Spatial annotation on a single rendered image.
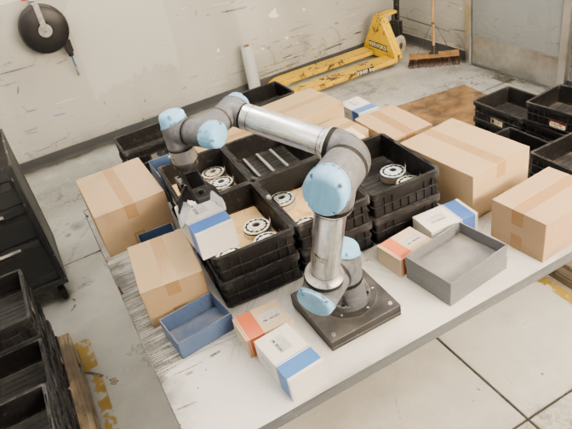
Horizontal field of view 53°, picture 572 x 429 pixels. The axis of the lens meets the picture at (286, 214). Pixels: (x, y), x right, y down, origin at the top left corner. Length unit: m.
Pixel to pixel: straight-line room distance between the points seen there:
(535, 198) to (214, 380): 1.24
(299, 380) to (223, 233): 0.47
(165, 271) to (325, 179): 0.86
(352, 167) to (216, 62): 4.20
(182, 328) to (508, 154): 1.36
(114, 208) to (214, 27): 3.27
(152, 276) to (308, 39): 4.20
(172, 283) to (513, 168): 1.34
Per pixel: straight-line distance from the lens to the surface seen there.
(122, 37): 5.22
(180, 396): 1.83
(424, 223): 2.14
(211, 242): 1.69
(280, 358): 1.71
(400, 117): 2.75
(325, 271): 1.59
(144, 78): 5.34
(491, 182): 2.28
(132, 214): 2.44
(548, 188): 2.21
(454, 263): 2.01
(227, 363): 1.87
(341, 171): 1.37
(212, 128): 1.53
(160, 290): 1.99
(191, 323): 2.04
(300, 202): 2.26
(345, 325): 1.84
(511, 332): 2.85
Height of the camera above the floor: 2.04
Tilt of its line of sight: 33 degrees down
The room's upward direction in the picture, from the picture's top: 12 degrees counter-clockwise
